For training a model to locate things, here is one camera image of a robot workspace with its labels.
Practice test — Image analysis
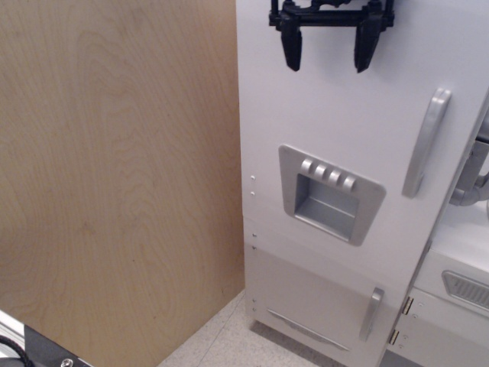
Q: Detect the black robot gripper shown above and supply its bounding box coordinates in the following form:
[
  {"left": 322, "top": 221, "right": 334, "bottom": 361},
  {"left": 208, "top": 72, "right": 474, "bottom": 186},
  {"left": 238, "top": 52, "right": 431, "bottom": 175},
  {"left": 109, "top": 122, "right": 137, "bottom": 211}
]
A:
[{"left": 268, "top": 1, "right": 395, "bottom": 73}]

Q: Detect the white fridge door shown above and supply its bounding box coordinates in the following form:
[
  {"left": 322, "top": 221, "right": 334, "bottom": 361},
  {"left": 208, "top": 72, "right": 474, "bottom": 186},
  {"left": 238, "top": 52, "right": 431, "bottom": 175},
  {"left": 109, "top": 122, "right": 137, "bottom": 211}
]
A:
[
  {"left": 236, "top": 1, "right": 488, "bottom": 288},
  {"left": 244, "top": 217, "right": 417, "bottom": 367}
]

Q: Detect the silver ice dispenser panel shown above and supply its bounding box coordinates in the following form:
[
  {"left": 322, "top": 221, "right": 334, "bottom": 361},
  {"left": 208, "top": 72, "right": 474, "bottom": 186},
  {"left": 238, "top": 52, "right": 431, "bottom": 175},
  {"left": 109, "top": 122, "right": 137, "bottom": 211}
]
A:
[{"left": 278, "top": 145, "right": 386, "bottom": 247}]

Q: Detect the grey toy sink faucet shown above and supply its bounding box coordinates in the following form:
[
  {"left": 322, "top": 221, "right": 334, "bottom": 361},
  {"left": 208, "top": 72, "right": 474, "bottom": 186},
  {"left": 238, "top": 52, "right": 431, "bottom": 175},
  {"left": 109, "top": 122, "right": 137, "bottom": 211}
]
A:
[{"left": 449, "top": 114, "right": 489, "bottom": 219}]

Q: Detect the light plywood panel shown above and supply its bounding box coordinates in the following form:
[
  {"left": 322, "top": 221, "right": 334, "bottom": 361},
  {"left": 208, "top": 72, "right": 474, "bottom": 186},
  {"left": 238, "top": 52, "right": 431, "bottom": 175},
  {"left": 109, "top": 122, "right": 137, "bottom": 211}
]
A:
[{"left": 1, "top": 1, "right": 244, "bottom": 366}]

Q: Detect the upper brass hinge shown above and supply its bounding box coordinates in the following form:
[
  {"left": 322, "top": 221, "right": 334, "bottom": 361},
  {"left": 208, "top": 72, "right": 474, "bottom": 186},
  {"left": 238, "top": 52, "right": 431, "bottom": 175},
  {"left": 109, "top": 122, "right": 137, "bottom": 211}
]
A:
[{"left": 402, "top": 296, "right": 413, "bottom": 315}]

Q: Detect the brass hinge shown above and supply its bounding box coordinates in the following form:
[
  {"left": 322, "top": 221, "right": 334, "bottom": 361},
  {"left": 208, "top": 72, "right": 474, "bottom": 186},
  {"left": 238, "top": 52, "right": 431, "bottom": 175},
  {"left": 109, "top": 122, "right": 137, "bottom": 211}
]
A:
[
  {"left": 388, "top": 329, "right": 399, "bottom": 346},
  {"left": 402, "top": 296, "right": 413, "bottom": 315}
]

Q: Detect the silver oven vent plate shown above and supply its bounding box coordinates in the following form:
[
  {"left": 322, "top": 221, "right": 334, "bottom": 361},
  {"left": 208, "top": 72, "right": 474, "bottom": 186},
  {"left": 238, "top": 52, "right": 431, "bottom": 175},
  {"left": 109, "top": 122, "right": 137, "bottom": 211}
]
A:
[{"left": 442, "top": 271, "right": 488, "bottom": 310}]

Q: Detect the lower brass hinge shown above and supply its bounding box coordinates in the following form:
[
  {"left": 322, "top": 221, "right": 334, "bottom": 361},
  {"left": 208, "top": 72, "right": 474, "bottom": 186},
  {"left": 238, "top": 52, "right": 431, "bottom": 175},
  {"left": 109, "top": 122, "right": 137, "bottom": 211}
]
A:
[{"left": 388, "top": 329, "right": 399, "bottom": 346}]

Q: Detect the silver upper door handle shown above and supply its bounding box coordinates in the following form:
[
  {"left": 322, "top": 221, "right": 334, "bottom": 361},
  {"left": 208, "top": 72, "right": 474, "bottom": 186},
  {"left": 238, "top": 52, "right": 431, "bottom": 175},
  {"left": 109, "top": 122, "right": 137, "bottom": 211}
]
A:
[{"left": 402, "top": 88, "right": 452, "bottom": 199}]

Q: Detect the silver door handle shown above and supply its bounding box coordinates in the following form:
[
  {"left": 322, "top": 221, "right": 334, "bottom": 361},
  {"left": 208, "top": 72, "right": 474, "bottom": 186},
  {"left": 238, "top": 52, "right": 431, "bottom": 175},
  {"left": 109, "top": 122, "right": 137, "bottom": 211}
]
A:
[
  {"left": 402, "top": 88, "right": 452, "bottom": 199},
  {"left": 359, "top": 287, "right": 384, "bottom": 342}
]

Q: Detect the silver lower door handle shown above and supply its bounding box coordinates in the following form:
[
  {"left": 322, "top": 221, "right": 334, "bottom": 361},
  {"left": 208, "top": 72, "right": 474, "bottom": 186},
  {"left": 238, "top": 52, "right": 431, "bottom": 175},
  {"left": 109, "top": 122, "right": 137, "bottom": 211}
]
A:
[{"left": 359, "top": 287, "right": 384, "bottom": 342}]

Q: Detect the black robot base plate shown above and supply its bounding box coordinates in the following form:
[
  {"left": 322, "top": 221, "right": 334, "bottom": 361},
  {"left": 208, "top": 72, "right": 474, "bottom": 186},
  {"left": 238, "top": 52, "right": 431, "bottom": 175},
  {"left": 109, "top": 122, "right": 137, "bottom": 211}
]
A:
[{"left": 1, "top": 310, "right": 92, "bottom": 367}]

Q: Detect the black braided cable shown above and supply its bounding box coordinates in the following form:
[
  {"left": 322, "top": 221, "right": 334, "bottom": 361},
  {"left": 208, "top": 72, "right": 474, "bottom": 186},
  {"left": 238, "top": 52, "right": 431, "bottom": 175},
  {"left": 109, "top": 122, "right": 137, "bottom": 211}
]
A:
[{"left": 0, "top": 332, "right": 31, "bottom": 367}]

